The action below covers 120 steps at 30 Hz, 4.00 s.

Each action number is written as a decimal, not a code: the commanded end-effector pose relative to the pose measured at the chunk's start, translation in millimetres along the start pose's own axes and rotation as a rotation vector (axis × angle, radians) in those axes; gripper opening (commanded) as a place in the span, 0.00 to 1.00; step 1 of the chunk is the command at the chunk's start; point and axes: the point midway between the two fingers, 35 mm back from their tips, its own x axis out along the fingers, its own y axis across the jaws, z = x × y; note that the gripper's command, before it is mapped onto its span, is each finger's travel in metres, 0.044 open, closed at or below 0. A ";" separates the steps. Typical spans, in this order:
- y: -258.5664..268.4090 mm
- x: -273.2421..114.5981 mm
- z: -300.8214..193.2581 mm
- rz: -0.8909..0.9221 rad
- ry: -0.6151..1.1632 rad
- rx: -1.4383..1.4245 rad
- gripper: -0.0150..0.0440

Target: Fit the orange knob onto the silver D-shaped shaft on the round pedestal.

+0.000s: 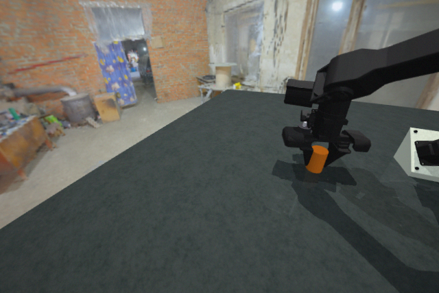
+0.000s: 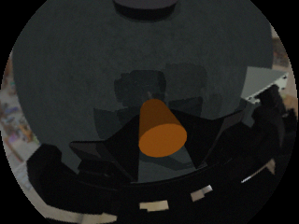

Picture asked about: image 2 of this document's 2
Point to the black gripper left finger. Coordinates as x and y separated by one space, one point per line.
121 149

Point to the black round pedestal with silver shaft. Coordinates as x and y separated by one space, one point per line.
145 9

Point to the orange knob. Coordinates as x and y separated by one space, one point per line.
160 133

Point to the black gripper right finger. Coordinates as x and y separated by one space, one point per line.
203 134

